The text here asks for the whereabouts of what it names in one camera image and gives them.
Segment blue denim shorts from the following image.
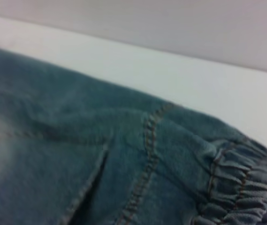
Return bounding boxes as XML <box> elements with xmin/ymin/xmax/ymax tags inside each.
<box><xmin>0</xmin><ymin>44</ymin><xmax>267</xmax><ymax>225</ymax></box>

